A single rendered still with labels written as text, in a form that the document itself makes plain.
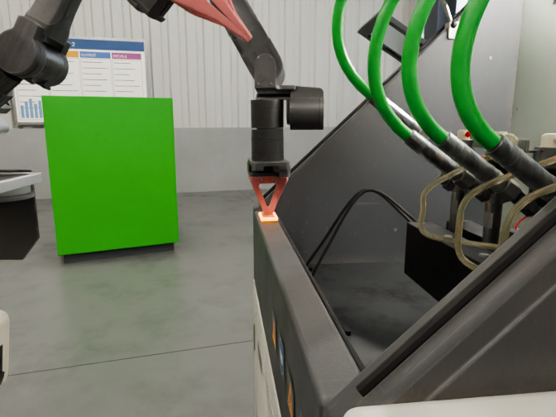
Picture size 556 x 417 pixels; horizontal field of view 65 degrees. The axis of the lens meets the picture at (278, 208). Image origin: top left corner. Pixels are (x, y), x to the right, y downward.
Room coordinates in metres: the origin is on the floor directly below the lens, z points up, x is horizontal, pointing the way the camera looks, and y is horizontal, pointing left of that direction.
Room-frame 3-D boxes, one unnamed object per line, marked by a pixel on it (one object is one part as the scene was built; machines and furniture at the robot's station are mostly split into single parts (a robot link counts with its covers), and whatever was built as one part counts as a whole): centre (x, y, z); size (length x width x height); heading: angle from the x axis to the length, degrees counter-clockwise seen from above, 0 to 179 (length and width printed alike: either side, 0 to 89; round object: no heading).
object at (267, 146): (0.78, 0.02, 1.08); 0.10 x 0.07 x 0.07; 8
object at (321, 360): (0.56, -0.01, 0.87); 0.62 x 0.04 x 0.16; 7
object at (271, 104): (0.78, 0.01, 1.14); 0.07 x 0.06 x 0.07; 85
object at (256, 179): (0.79, 0.02, 1.01); 0.07 x 0.07 x 0.09; 8
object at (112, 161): (3.88, 1.47, 0.65); 0.95 x 0.86 x 1.30; 115
